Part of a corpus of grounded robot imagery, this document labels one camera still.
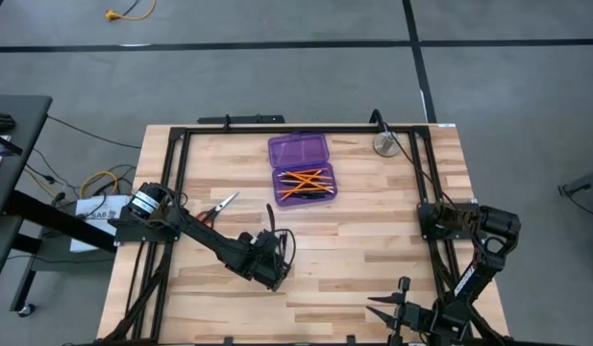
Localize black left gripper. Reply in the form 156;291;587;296
237;229;295;293

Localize black side desk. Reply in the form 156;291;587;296
0;94;118;319

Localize grey furniture leg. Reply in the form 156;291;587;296
557;166;593;199

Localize silver metal post with base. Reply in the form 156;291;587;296
372;131;402;159

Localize black floor cable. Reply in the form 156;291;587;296
559;185;593;222
24;113;143;203

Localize black aluminium table frame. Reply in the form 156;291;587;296
91;124;513;346

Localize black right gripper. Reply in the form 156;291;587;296
365;276;434;346

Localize yellow floor cable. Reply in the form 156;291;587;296
78;170;120;199

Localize black bar device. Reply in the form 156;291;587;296
196;113;286;126

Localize red-handled scissors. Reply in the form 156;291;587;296
195;191;240;230

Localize black power cable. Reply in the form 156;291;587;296
369;109;430;167

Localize yellow extension cord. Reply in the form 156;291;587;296
104;0;158;23

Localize black object on desk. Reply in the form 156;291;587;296
0;111;16;137

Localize white printed sheet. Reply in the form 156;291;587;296
68;193;132;254

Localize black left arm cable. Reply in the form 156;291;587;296
274;228;298;273

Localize purple translucent supply box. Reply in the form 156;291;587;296
267;131;339;209

